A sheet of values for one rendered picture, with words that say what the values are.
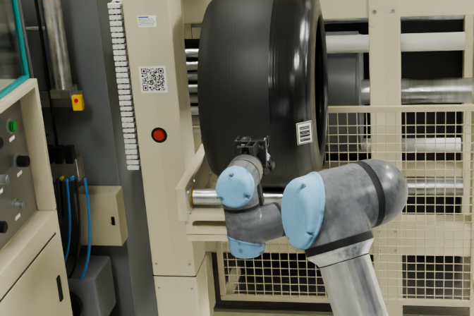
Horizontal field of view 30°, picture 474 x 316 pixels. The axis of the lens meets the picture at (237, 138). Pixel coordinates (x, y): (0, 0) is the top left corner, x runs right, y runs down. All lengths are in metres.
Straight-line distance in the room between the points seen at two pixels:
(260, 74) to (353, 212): 0.78
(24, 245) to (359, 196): 1.08
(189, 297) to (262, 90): 0.77
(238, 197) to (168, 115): 0.70
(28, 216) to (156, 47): 0.56
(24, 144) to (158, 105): 0.37
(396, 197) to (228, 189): 0.41
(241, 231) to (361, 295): 0.43
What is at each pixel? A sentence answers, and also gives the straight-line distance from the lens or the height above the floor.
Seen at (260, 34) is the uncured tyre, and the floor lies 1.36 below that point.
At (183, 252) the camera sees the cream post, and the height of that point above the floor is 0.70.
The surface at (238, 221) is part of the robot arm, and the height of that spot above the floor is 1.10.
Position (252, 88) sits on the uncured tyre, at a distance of 2.16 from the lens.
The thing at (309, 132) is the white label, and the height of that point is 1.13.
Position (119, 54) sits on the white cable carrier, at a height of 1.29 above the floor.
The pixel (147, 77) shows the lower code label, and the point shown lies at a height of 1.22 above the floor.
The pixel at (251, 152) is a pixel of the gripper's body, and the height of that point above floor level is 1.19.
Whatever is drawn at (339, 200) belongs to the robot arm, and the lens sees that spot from 1.44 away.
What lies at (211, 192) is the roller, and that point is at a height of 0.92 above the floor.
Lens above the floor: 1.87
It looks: 20 degrees down
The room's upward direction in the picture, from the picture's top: 4 degrees counter-clockwise
